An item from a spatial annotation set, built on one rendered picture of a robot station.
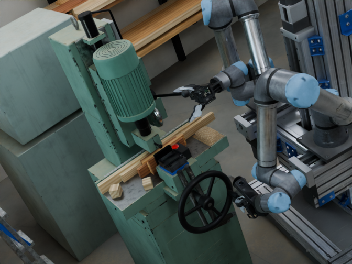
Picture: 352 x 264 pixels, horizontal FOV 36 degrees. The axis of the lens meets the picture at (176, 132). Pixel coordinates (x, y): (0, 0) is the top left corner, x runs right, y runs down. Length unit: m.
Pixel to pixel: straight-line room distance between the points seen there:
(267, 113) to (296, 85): 0.21
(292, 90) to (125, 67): 0.68
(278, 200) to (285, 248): 1.14
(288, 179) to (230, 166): 1.72
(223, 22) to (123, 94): 0.58
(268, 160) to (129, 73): 0.65
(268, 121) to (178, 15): 2.82
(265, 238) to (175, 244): 0.81
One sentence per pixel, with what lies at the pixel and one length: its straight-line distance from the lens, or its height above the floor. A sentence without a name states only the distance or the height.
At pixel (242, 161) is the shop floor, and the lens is 3.79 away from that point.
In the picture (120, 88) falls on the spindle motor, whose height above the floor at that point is 1.34.
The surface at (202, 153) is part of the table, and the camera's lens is 2.43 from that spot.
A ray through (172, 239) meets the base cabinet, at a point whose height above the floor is 0.59.
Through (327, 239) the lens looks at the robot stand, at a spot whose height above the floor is 0.23.
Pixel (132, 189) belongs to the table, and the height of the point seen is 0.90.
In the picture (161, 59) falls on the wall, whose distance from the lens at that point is 5.27.
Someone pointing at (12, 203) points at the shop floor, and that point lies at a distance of 4.42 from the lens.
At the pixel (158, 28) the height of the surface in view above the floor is 0.62.
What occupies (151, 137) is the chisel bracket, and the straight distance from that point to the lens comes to 2.39.
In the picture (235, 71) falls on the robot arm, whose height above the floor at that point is 1.19.
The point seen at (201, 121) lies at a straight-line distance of 2.58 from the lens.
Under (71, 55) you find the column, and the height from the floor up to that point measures 1.47.
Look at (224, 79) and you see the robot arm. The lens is 2.33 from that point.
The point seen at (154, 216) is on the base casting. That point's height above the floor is 0.77.
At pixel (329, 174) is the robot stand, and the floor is 0.69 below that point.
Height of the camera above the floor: 2.31
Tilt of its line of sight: 32 degrees down
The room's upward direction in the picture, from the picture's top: 20 degrees counter-clockwise
